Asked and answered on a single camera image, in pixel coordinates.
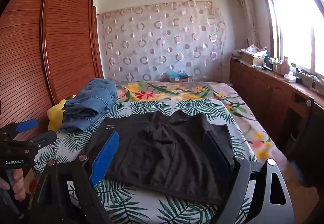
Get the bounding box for wooden louvred wardrobe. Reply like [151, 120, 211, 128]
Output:
[0, 0, 104, 142]

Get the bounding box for open cardboard box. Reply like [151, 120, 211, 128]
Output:
[242, 50, 268, 67]

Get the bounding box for small cardboard box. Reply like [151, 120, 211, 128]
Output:
[169, 75, 193, 83]

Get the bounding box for circle patterned sheer curtain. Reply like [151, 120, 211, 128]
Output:
[96, 0, 227, 83]

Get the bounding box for white window curtain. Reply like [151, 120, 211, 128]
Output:
[234, 0, 261, 50]

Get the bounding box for black pants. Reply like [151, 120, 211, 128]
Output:
[85, 110, 236, 205]

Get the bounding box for blue plastic bag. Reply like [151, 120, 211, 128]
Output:
[166, 70, 187, 79]

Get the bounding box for yellow cloth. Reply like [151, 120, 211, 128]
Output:
[47, 99, 68, 132]

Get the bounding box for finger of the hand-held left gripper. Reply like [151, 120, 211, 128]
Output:
[0, 119, 39, 141]
[28, 131, 58, 155]

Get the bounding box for leaf print blanket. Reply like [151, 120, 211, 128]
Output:
[33, 99, 257, 224]

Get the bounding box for long wooden cabinet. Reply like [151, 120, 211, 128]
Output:
[229, 58, 324, 189]

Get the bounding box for folded blue jeans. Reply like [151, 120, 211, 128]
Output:
[61, 78, 118, 133]

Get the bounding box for group of small bottles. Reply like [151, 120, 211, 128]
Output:
[268, 56, 291, 74]

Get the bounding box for pile of papers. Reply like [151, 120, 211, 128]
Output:
[231, 44, 267, 63]

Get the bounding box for wooden framed window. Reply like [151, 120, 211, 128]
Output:
[257, 0, 324, 81]

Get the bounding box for person's left hand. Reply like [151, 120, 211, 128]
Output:
[0, 168, 26, 202]

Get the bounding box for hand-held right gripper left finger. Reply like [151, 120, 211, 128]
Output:
[27, 131, 120, 224]

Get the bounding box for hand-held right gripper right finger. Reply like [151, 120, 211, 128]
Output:
[203, 131, 296, 224]

